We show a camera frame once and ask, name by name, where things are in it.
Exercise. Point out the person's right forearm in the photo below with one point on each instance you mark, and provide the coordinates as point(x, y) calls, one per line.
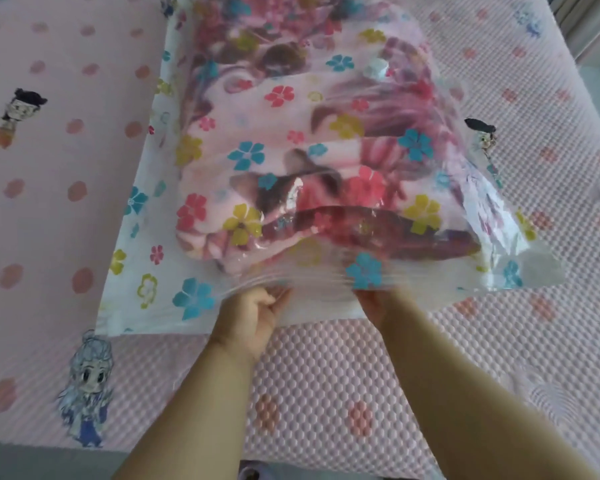
point(470, 409)

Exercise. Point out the red floral blanket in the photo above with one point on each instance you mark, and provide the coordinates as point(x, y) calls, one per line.
point(290, 159)

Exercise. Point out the person's left hand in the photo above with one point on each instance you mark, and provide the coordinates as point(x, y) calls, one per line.
point(245, 324)

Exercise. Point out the white pink curtain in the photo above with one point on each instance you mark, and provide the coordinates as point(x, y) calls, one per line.
point(590, 24)

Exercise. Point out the lilac left slipper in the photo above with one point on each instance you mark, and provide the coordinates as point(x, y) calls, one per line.
point(252, 472)

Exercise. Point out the pink cartoon bed sheet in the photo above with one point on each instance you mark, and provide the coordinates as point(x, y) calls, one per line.
point(55, 194)

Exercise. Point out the person's right hand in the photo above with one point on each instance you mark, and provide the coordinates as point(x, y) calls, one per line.
point(387, 309)

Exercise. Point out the person's left forearm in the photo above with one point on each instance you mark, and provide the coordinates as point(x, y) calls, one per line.
point(195, 424)

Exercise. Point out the flower-print plastic storage bag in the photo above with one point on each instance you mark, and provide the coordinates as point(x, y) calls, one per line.
point(145, 304)

